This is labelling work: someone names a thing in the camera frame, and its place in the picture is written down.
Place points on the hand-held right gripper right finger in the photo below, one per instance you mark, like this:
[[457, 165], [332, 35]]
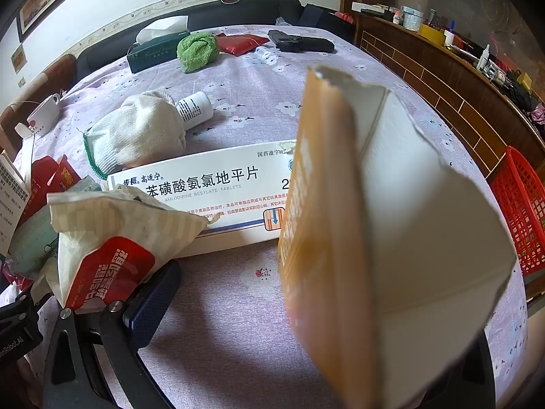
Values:
[[485, 375]]

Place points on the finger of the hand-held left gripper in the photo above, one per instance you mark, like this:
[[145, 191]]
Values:
[[17, 306]]

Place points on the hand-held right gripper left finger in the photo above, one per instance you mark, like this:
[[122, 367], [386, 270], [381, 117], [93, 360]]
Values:
[[149, 302]]

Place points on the white red paper wrapper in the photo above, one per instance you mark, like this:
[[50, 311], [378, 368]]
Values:
[[110, 264]]

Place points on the blue cartoon tissue packet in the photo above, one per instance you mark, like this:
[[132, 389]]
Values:
[[32, 238]]

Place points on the large white medicine box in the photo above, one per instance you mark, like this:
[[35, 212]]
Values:
[[213, 183]]

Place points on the red foil packet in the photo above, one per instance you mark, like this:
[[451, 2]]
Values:
[[68, 174], [44, 179]]

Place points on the red plastic basket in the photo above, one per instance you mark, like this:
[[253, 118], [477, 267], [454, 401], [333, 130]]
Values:
[[523, 213]]

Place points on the white knit glove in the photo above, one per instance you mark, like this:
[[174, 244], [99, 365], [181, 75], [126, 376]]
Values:
[[140, 132]]

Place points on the torn orange white carton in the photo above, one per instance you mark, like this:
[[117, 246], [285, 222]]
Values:
[[383, 221]]

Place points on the white plastic bottle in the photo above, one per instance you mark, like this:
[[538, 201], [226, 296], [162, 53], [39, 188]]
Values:
[[193, 108]]

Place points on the white printed paper box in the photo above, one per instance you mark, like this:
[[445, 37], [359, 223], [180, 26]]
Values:
[[12, 204]]

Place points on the white cup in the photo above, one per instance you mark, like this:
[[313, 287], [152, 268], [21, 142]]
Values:
[[42, 115]]

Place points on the purple floral tablecloth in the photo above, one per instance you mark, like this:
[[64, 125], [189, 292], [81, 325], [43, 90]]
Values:
[[255, 102]]

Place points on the brown wooden chair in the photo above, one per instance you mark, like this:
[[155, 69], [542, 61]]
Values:
[[55, 72]]

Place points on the dark green tissue box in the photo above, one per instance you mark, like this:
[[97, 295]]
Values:
[[153, 53]]

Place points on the green towel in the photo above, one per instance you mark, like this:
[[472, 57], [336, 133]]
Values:
[[198, 53]]

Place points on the pink cloth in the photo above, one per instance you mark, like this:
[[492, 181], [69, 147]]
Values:
[[536, 115]]

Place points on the red pouch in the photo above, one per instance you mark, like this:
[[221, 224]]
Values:
[[240, 43]]

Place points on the wooden partition cabinet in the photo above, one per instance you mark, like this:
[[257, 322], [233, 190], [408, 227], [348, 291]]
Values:
[[425, 85]]

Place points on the gold box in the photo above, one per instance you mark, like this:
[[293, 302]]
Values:
[[524, 81]]

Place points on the black plastic device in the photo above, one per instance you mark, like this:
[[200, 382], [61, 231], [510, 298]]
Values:
[[298, 42]]

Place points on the black leather sofa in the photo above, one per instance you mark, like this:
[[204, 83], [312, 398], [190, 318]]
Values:
[[238, 12]]

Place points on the white dropper bottle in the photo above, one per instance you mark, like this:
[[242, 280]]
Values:
[[482, 59]]

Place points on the yellow box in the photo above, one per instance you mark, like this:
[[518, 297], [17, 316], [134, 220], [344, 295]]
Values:
[[432, 33]]

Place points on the red white box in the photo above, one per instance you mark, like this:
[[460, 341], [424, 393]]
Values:
[[345, 17]]

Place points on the teal white jar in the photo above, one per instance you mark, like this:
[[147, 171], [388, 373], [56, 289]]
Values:
[[412, 18]]

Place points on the white book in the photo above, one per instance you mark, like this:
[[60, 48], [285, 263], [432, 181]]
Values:
[[369, 7]]

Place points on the wall socket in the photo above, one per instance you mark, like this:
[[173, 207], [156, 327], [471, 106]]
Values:
[[21, 82]]

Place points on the small wall plaque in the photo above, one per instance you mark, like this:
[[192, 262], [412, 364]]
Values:
[[17, 61]]

